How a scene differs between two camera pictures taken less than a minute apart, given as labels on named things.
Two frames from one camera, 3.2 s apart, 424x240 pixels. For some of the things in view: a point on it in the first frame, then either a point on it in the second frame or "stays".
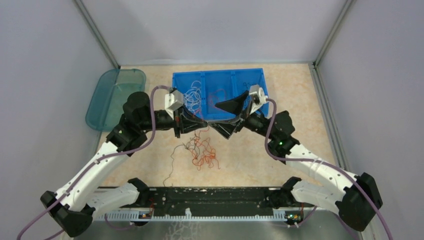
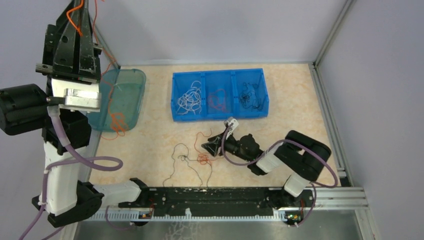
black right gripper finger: x=227 y=128 → x=211 y=147
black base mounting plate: x=215 y=201 stays
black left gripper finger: x=187 y=127 → x=65 y=56
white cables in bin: x=192 y=98 stays
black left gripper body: x=163 y=120 → x=47 y=65
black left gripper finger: x=192 y=117 → x=86 y=58
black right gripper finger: x=235 y=105 → x=215 y=138
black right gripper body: x=256 y=124 → x=232 y=146
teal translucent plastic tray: x=112 y=89 stays
